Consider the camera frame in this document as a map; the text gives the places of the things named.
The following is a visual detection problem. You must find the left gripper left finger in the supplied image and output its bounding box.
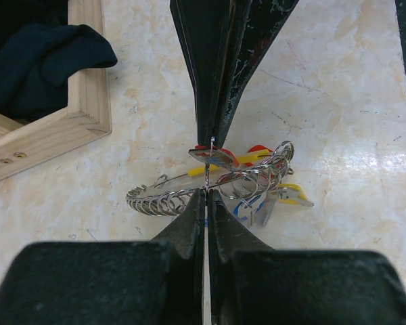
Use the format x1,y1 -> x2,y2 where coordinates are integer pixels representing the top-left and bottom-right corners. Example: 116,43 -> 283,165
0,190 -> 204,324

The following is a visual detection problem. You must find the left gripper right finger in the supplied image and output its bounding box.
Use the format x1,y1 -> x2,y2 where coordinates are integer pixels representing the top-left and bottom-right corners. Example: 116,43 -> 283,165
208,190 -> 406,324

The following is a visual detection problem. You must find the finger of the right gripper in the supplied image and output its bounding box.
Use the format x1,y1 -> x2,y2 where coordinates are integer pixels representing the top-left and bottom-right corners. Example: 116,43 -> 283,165
214,1 -> 298,148
170,1 -> 252,148

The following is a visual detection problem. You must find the large keyring with keys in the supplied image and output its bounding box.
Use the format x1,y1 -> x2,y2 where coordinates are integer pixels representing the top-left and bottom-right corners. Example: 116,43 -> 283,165
126,141 -> 313,226

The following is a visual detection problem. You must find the dark navy tank top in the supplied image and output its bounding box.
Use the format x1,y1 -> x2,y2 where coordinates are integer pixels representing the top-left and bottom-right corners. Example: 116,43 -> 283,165
0,1 -> 118,122

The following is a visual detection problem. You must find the wooden clothes rack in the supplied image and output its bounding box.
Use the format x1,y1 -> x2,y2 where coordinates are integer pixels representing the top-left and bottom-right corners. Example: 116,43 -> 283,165
0,1 -> 112,180

